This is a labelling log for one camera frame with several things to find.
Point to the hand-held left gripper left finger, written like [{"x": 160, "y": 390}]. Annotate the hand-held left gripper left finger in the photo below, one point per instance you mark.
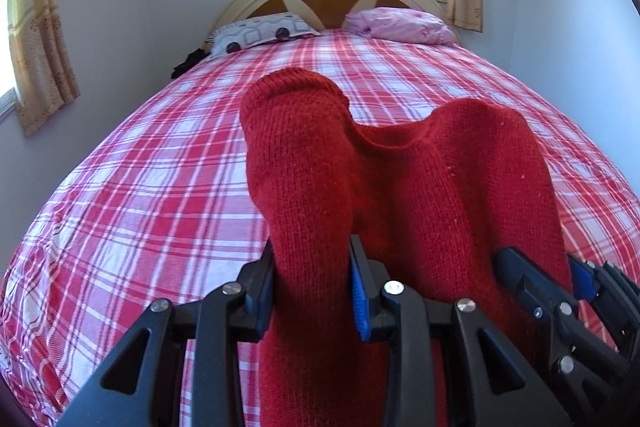
[{"x": 265, "y": 312}]

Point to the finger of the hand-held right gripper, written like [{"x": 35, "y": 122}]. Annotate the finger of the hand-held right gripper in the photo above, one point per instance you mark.
[
  {"x": 525, "y": 282},
  {"x": 582, "y": 279}
]

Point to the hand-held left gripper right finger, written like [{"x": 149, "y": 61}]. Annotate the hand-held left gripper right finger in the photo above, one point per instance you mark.
[{"x": 359, "y": 302}]

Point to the red knitted sweater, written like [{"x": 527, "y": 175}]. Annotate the red knitted sweater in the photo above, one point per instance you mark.
[{"x": 400, "y": 187}]

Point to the red plaid bedsheet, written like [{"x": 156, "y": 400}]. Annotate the red plaid bedsheet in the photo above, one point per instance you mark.
[{"x": 150, "y": 182}]

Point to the dark cloth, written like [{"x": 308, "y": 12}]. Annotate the dark cloth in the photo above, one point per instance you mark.
[{"x": 190, "y": 63}]

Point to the grey patterned pillow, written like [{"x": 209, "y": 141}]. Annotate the grey patterned pillow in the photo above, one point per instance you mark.
[{"x": 255, "y": 32}]

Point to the pink pillow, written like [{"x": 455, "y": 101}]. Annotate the pink pillow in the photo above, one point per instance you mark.
[{"x": 400, "y": 24}]

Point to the yellow side curtain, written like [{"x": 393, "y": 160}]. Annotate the yellow side curtain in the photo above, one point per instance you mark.
[{"x": 45, "y": 57}]

